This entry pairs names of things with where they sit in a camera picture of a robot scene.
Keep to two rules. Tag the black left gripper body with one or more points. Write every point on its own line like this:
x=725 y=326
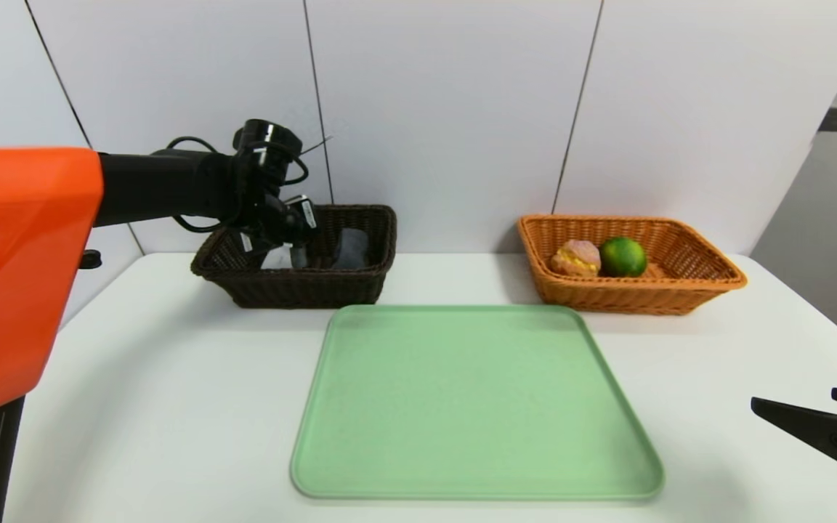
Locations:
x=277 y=242

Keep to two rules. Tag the white rectangular plastic case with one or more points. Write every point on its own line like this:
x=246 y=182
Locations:
x=275 y=259

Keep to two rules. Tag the dark grey towel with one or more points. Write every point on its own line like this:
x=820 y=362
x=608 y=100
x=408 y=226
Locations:
x=352 y=250

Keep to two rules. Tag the green lime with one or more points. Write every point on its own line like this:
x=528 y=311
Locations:
x=623 y=256

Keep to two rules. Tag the pink and yellow bread bun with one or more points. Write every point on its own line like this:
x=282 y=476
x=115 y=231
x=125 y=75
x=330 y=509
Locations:
x=578 y=258

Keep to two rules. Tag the orange and black left arm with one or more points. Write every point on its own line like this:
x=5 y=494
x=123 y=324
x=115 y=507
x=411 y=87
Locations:
x=26 y=254

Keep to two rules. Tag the dark brown wicker basket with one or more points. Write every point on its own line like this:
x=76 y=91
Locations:
x=302 y=290

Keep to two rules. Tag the orange wicker basket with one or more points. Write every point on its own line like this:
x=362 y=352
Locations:
x=644 y=294

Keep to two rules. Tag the light green plastic tray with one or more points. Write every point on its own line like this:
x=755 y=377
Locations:
x=476 y=407

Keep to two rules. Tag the dark wall bracket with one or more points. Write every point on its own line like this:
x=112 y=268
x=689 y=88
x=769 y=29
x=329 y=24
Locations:
x=834 y=120

